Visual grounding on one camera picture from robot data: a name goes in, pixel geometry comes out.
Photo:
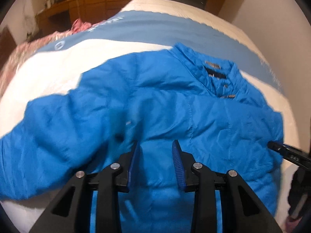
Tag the blue and white bedspread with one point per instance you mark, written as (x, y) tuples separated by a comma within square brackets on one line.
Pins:
[(140, 26)]

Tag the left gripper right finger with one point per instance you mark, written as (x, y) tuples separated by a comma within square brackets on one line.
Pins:
[(241, 208)]

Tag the wooden desk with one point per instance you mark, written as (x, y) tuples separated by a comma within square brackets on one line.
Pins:
[(60, 16)]

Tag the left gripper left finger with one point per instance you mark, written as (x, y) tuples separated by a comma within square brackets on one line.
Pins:
[(91, 202)]

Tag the pink floral quilt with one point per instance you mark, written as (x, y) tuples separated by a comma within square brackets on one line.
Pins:
[(24, 51)]

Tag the blue puffer jacket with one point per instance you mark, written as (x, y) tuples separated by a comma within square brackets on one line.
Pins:
[(153, 97)]

